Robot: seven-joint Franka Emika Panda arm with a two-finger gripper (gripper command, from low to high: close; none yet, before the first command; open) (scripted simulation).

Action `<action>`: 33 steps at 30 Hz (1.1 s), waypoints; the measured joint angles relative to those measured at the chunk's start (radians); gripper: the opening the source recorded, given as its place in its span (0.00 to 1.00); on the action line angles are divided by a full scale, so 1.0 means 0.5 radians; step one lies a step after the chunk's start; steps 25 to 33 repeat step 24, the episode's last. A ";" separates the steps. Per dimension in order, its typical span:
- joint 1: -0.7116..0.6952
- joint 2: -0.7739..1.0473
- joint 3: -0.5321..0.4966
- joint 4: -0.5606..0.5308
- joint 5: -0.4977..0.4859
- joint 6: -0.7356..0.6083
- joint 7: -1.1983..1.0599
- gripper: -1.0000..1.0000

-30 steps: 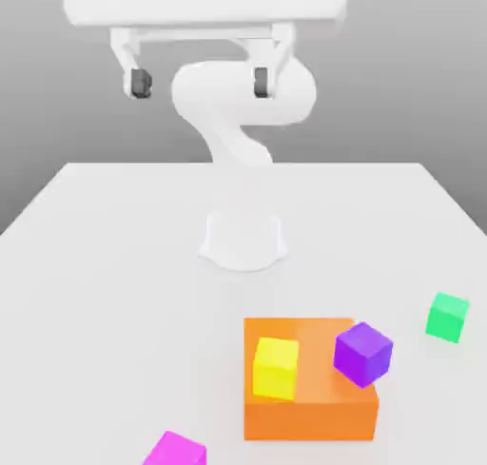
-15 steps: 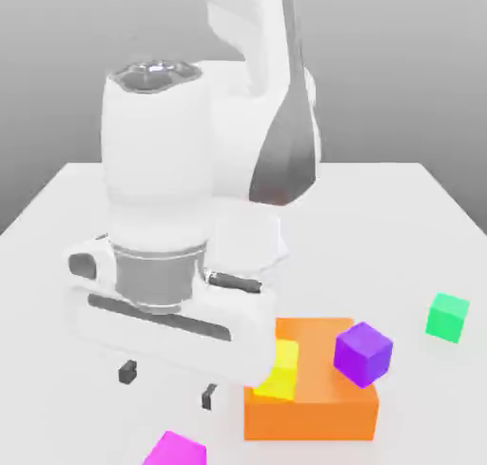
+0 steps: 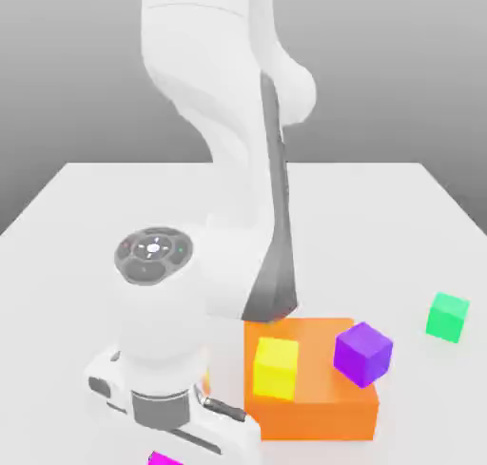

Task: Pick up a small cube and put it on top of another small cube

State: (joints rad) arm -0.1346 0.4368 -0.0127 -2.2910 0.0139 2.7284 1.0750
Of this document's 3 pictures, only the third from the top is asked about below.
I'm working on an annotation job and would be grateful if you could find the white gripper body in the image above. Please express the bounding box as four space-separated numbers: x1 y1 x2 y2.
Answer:
128 405 264 465

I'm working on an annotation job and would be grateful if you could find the small magenta cube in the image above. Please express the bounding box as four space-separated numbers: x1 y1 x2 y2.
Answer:
146 450 185 465

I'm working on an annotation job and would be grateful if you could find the small yellow cube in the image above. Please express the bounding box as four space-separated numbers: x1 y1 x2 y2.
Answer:
252 336 301 402

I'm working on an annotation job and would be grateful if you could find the small purple cube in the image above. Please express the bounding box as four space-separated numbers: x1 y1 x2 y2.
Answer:
333 320 395 390

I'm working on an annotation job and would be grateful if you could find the small green cube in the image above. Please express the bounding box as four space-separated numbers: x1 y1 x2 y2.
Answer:
424 291 472 345

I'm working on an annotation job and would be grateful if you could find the large orange box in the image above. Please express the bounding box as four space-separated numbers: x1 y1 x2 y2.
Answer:
243 317 380 442

